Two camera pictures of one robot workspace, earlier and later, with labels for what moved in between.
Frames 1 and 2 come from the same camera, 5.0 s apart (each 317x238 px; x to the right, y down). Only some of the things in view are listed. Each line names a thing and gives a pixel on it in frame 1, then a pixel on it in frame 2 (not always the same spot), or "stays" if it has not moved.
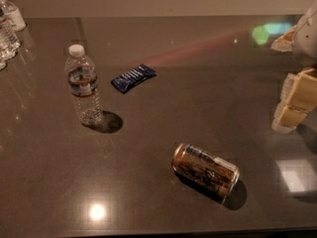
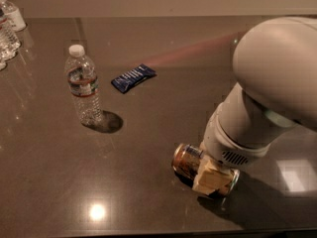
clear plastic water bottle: (84, 85) stays
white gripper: (306, 40) -> (220, 145)
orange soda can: (206, 174) stays
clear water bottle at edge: (9, 43) stays
